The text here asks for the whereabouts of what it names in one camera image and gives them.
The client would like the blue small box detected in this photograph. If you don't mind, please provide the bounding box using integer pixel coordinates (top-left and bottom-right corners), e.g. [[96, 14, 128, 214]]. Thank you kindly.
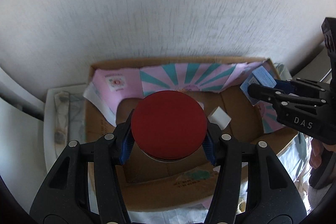
[[240, 66, 276, 106]]

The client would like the white roll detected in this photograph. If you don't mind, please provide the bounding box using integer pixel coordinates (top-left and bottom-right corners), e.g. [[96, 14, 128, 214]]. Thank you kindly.
[[208, 106, 231, 130]]

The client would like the red lid jar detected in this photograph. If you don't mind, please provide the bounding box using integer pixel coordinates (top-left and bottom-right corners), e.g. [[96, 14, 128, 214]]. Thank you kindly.
[[131, 90, 208, 161]]

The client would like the right hand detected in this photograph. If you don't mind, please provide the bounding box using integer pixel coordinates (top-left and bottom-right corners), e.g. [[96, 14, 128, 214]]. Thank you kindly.
[[309, 139, 333, 169]]

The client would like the floral light blue cloth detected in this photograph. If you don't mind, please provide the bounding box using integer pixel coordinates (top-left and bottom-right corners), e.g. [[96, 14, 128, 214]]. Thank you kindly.
[[53, 64, 316, 224]]

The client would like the pink lined cardboard box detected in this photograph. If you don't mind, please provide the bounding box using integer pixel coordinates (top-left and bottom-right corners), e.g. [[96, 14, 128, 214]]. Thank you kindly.
[[89, 56, 297, 211]]

